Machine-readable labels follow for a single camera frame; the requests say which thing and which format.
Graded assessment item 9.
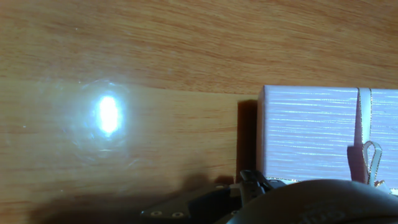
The pink ribboned casing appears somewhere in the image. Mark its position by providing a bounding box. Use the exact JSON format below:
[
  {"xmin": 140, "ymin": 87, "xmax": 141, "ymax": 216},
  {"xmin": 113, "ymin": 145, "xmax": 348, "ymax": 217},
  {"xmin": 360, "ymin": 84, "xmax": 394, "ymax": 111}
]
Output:
[{"xmin": 256, "ymin": 85, "xmax": 398, "ymax": 196}]

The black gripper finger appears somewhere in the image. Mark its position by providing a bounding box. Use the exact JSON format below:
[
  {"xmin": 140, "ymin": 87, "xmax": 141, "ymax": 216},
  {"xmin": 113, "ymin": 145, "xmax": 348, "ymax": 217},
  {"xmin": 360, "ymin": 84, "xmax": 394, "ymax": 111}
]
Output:
[{"xmin": 139, "ymin": 169, "xmax": 287, "ymax": 224}]

